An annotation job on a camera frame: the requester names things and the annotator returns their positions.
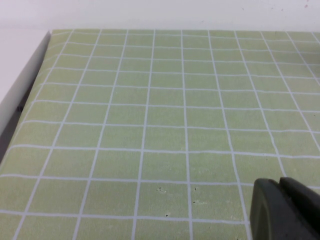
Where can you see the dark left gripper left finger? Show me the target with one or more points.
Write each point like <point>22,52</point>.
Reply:
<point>270,215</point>

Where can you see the green white-grid tablecloth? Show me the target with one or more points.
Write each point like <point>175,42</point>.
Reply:
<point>150,112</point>

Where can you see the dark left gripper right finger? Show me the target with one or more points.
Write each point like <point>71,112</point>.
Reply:
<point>305,200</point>

